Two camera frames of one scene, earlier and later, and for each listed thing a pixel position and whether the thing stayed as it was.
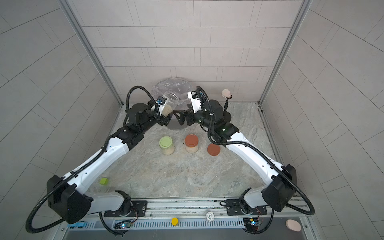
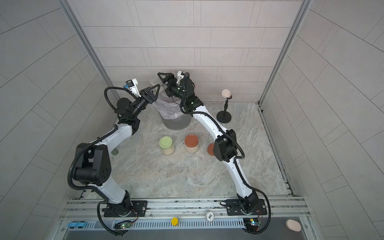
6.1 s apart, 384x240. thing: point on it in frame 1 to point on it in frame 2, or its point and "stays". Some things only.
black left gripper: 163,120 to 146,96
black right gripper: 187,114 to 172,92
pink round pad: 293,225 stays
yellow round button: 174,221 stays
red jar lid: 213,149 stays
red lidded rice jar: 191,143 stays
